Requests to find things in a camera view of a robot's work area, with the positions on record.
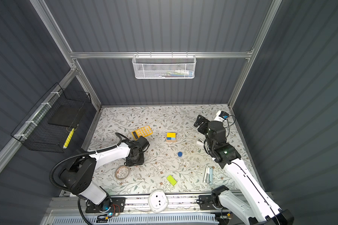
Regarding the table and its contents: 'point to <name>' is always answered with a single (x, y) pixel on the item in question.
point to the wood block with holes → (169, 140)
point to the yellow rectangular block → (171, 135)
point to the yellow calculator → (144, 131)
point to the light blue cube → (173, 138)
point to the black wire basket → (49, 124)
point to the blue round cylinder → (180, 153)
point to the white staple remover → (200, 143)
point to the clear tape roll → (122, 172)
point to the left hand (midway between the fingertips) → (139, 163)
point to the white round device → (157, 200)
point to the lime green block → (172, 180)
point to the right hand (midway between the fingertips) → (205, 120)
